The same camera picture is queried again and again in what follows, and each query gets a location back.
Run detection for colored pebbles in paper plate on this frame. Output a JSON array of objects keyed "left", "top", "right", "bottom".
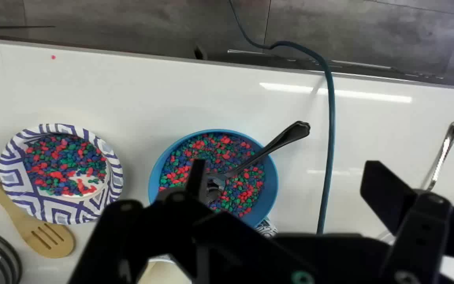
[{"left": 24, "top": 133, "right": 109, "bottom": 200}]

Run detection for blue bowl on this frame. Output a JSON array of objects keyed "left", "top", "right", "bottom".
[{"left": 147, "top": 130, "right": 281, "bottom": 229}]

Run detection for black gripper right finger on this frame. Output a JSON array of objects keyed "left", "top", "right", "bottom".
[{"left": 360, "top": 160, "right": 454, "bottom": 284}]

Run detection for wooden slotted spatula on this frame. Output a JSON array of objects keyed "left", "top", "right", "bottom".
[{"left": 0, "top": 158, "right": 78, "bottom": 259}]

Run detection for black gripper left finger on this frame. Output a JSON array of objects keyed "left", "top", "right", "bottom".
[{"left": 68, "top": 158, "right": 313, "bottom": 284}]

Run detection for black spoon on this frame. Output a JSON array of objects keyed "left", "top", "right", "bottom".
[{"left": 205, "top": 121, "right": 313, "bottom": 204}]

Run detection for teal cable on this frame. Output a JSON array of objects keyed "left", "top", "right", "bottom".
[{"left": 227, "top": 0, "right": 338, "bottom": 236}]

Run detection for white paper plate blue pattern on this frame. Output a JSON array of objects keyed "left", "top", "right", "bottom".
[{"left": 0, "top": 124, "right": 125, "bottom": 228}]

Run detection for colored pebbles in blue bowl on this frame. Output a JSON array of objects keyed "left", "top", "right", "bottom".
[{"left": 158, "top": 133, "right": 267, "bottom": 220}]

